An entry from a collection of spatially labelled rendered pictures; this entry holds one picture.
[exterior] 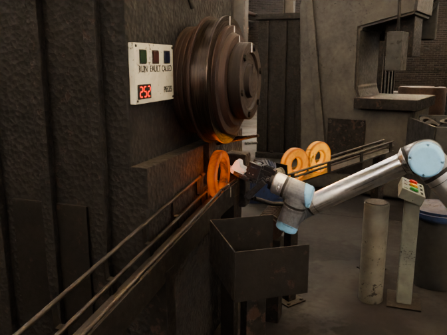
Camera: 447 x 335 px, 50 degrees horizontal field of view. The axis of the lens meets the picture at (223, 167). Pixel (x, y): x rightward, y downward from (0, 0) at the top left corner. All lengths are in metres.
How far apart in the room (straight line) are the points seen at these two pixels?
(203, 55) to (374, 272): 1.42
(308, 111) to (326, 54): 0.54
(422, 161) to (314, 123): 2.84
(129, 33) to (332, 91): 3.19
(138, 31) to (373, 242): 1.53
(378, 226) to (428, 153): 0.74
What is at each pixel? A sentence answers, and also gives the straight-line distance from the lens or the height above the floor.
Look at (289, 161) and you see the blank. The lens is 2.27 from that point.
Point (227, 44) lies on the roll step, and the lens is 1.72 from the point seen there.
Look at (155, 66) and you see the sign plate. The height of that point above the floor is 1.17.
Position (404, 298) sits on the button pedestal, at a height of 0.04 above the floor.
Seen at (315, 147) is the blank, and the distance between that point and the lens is 2.38.
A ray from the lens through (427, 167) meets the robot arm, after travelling 1.80.
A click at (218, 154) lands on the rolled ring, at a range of 1.84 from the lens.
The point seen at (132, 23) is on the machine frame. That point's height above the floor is 1.29.
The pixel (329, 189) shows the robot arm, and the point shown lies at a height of 0.67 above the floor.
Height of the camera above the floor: 1.18
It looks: 12 degrees down
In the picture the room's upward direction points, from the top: straight up
